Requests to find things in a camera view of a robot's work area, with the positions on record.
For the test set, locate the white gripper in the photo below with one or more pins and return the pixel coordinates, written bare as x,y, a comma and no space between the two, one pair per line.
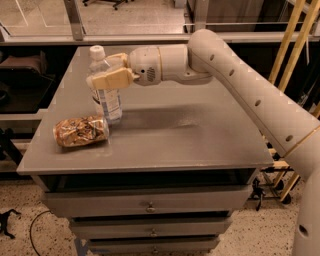
144,65

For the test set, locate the clear plastic water bottle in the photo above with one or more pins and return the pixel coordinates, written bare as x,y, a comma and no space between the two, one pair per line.
107,102

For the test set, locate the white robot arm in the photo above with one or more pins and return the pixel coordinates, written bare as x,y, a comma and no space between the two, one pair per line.
291,130

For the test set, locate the crushed orange can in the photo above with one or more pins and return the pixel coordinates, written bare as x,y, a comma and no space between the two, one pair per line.
82,131

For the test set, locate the dark chair at left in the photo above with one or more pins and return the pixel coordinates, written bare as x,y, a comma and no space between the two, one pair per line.
25,86

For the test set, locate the grey drawer cabinet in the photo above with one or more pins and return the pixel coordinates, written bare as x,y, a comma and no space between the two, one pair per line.
170,136

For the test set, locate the top grey drawer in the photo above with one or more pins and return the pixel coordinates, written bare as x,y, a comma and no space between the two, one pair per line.
147,201

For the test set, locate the grey drawer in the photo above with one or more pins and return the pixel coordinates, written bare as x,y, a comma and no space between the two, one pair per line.
150,228
153,245
147,201

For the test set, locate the bottom grey drawer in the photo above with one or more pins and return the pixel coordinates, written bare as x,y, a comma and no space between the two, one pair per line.
153,245

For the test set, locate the middle grey drawer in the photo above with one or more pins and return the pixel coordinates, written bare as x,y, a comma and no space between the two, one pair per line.
150,228

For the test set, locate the black object on floor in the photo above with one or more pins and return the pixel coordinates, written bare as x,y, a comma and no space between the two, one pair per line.
4,222

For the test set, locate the metal window post left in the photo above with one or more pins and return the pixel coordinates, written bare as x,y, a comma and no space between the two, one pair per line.
74,18

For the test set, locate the metal window post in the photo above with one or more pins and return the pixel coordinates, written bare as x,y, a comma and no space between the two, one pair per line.
74,18
200,14

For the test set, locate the metal window post right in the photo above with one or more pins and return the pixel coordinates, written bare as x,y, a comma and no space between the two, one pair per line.
200,14

